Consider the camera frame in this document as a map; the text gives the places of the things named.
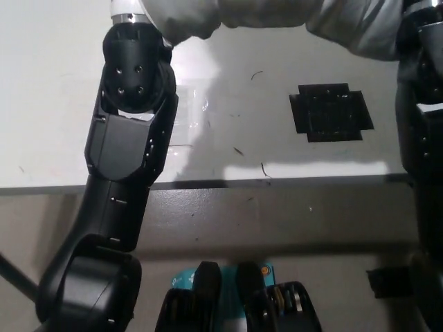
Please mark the black tape patch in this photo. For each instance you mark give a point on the black tape patch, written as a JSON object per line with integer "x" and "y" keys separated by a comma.
{"x": 328, "y": 112}

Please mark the black robot torso teal top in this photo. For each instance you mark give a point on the black robot torso teal top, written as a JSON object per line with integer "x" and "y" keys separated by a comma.
{"x": 242, "y": 304}

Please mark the black diagonal table leg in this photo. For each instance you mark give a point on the black diagonal table leg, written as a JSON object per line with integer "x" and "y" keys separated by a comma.
{"x": 17, "y": 276}

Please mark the black table foot bracket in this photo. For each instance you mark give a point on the black table foot bracket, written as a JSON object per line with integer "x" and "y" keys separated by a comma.
{"x": 387, "y": 281}

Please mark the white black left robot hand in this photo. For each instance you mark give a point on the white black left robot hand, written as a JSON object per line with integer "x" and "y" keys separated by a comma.
{"x": 126, "y": 8}

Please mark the white pillow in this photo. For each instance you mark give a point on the white pillow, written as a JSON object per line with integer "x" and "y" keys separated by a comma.
{"x": 270, "y": 14}

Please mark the clear plastic sheet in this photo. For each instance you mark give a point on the clear plastic sheet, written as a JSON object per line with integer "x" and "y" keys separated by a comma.
{"x": 188, "y": 114}

